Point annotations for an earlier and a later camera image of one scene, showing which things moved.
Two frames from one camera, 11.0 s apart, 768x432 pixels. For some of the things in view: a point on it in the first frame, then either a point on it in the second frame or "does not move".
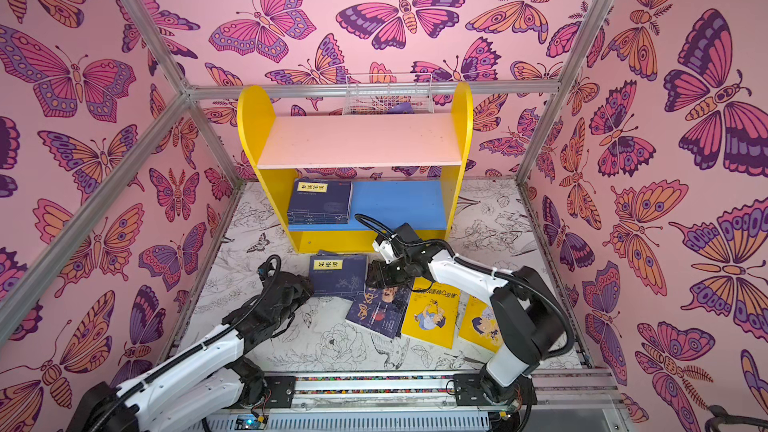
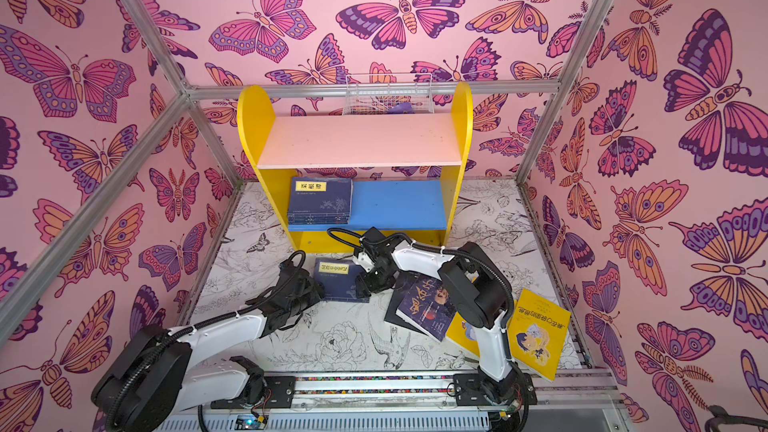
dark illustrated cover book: (381, 310) -> (425, 304)
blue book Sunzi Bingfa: (334, 222) does not move
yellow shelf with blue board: (323, 169) does not move
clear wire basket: (388, 94) does not move
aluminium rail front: (421, 390) does not move
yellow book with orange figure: (432, 312) -> (464, 334)
